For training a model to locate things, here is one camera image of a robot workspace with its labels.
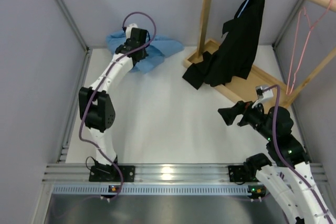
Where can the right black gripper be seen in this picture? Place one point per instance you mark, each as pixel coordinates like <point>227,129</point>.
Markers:
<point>229,114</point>

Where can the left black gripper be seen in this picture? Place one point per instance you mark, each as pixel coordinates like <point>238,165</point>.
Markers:
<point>145,54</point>

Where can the light blue shirt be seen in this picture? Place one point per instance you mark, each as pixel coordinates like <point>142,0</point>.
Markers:
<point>160,48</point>

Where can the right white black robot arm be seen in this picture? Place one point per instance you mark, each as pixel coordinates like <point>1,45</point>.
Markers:
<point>285,170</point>

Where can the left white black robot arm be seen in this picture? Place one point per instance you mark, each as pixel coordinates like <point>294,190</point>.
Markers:
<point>96,110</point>

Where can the black shirt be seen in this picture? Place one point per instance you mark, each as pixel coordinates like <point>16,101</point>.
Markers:
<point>236,54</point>

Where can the wooden clothes rack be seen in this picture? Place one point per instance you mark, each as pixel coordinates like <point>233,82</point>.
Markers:
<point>243,89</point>

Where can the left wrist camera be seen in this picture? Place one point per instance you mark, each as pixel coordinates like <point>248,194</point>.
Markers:
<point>128,29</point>

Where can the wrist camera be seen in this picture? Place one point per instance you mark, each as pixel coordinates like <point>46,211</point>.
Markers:
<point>128,29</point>
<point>264,94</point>

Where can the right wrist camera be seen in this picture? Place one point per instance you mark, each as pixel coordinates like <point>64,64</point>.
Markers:
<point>264,94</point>

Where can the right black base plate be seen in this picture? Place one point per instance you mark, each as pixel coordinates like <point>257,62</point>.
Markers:
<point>238,174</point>

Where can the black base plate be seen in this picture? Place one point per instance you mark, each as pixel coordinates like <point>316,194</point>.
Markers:
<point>126,173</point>
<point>238,174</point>

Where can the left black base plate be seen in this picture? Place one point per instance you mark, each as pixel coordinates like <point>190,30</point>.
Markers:
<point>126,173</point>

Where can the aluminium mounting rail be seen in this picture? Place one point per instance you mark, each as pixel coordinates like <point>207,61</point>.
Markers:
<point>145,173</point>

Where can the grey slotted cable duct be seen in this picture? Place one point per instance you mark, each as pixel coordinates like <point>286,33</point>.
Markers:
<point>199,190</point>

